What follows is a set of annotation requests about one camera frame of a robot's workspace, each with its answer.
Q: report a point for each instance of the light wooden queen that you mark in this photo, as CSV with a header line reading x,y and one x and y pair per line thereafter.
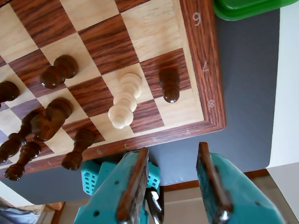
x,y
123,105

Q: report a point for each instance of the green plastic container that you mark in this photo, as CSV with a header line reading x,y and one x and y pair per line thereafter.
x,y
245,7

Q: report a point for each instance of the grey table mat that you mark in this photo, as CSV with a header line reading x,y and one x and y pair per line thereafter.
x,y
245,93

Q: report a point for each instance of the dark wooden rook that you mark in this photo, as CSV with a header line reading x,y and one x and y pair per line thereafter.
x,y
80,144
25,156

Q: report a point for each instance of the wooden chessboard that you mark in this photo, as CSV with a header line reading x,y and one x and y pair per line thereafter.
x,y
105,44

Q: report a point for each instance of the blue grey fabric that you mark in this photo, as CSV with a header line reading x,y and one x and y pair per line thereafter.
x,y
16,214

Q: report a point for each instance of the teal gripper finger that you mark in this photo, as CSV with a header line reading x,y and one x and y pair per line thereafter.
x,y
109,198
245,205

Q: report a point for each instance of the metal table clamp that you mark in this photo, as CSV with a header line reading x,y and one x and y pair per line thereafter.
x,y
155,205

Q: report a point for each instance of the dark wooden pawn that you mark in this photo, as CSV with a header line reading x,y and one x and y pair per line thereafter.
x,y
58,72
7,92
170,86

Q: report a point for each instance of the dark wooden knight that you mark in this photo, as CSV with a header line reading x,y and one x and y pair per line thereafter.
x,y
51,116

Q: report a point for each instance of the dark wooden queen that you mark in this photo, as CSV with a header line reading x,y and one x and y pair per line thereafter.
x,y
11,147

